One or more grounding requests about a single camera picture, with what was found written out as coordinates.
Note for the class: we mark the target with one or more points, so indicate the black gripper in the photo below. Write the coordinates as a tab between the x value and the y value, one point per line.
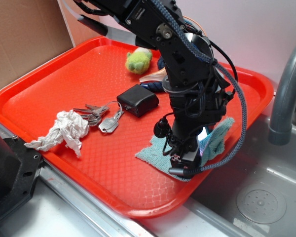
199	105

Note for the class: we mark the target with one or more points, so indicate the light blue cloth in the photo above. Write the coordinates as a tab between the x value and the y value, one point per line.
210	147

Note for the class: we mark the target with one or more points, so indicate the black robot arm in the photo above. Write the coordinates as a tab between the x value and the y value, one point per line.
159	25

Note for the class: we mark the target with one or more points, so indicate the beige conch seashell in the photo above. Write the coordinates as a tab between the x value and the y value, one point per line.
156	76

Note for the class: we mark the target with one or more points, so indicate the black leather wallet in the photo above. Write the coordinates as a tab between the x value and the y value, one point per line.
138	100

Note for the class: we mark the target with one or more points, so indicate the green plush toy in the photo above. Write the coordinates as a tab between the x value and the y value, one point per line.
138	62

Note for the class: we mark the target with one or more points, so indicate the bunch of silver keys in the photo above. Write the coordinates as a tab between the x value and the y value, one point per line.
95	116

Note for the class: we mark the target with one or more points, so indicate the grey sink faucet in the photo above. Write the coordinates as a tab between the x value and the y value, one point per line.
283	115

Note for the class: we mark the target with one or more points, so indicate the grey metal sink basin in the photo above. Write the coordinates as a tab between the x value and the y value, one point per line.
211	211

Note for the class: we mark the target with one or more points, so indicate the red plastic tray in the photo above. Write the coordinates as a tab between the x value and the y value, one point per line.
94	73

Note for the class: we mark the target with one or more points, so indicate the round sink drain cover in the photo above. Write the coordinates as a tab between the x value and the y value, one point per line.
261	203

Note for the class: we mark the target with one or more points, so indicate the crumpled white paper tissue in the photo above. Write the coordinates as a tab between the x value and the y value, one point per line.
68	127

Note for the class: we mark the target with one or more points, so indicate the brown cardboard box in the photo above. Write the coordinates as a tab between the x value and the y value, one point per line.
33	32

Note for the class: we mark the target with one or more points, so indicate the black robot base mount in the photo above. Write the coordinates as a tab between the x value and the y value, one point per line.
19	169

